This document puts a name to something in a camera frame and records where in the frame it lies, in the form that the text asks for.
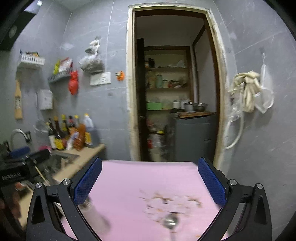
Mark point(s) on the range hood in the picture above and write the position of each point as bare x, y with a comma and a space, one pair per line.
15, 16

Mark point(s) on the red plastic bag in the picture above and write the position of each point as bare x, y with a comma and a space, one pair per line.
73, 84

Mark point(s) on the white wall box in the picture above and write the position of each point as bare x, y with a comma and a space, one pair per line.
45, 99

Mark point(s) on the grey cabinet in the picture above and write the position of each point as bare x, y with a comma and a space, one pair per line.
192, 138

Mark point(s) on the hanging bag of spices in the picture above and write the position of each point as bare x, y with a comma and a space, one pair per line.
92, 62

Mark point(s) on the steel spoon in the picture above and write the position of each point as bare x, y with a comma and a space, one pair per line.
170, 221

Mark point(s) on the wooden door frame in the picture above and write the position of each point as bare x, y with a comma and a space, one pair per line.
226, 69

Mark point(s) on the chrome faucet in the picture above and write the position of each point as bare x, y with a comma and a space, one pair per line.
17, 134

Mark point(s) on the wooden chopstick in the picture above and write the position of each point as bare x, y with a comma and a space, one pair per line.
41, 175

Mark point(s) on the steel bowl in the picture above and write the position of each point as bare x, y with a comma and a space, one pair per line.
200, 107

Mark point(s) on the large oil jug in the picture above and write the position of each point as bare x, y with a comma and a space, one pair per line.
91, 133

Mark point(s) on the grey wall shelf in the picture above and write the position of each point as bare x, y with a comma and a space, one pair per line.
59, 76

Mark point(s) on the wooden paddle board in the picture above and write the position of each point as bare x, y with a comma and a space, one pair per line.
18, 102

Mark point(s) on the wire mesh strainer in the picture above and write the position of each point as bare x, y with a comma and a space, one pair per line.
40, 126

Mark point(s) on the white plastic utensil cup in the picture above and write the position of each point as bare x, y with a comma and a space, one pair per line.
97, 221

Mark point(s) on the steel sink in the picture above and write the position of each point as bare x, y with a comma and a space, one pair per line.
56, 162

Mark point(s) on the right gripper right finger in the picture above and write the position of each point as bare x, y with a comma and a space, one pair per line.
215, 181

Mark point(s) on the person's left hand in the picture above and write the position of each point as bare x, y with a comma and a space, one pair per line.
10, 199

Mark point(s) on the white wall socket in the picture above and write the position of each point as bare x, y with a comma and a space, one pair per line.
100, 79

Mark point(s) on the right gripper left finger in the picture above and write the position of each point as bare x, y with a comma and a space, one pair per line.
84, 179

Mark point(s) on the wooden countertop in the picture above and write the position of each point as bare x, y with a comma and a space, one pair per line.
82, 157

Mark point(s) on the white wall basket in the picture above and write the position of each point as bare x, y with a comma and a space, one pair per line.
30, 60

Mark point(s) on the orange snack bag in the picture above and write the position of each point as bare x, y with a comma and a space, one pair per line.
79, 141

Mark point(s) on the dark soy sauce bottle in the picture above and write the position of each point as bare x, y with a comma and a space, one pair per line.
55, 139

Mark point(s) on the green box on shelf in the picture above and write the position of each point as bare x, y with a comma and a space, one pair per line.
154, 106

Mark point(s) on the clear plastic bag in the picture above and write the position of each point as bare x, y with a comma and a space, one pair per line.
264, 100

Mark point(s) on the orange wall hook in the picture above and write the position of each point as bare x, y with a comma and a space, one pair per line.
120, 75

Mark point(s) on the pink floral tablecloth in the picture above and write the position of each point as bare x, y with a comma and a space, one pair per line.
134, 197

